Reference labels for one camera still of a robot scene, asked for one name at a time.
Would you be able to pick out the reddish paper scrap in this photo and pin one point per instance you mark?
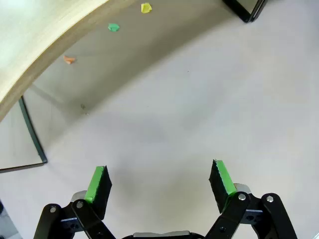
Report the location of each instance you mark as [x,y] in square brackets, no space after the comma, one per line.
[69,59]

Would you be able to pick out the green paper scrap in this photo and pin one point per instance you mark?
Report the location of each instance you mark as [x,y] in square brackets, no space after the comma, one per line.
[113,27]

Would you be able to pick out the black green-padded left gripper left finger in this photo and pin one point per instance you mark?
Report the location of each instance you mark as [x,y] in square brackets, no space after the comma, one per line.
[96,189]

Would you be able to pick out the yellow paper scrap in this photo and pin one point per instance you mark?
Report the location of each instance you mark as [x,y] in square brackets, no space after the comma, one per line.
[145,8]

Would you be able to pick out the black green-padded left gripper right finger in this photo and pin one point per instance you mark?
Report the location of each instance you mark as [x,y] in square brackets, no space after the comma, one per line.
[223,184]

